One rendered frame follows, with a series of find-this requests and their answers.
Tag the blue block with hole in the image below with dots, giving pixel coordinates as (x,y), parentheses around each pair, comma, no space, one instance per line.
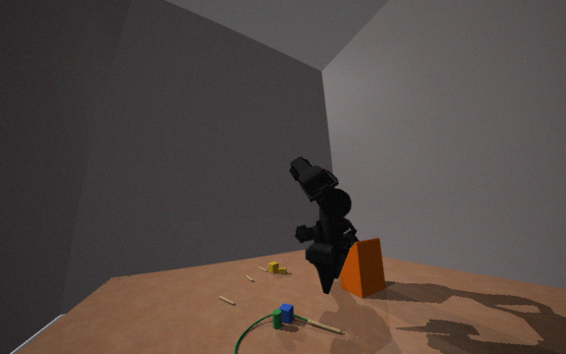
(287,310)

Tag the green cylinder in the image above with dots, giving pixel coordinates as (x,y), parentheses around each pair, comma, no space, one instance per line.
(276,318)

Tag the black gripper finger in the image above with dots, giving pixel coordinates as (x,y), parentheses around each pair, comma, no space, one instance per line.
(343,256)
(326,275)

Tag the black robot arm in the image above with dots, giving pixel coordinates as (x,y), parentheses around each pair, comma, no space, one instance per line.
(334,203)

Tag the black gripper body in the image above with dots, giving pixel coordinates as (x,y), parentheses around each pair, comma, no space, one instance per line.
(332,240)

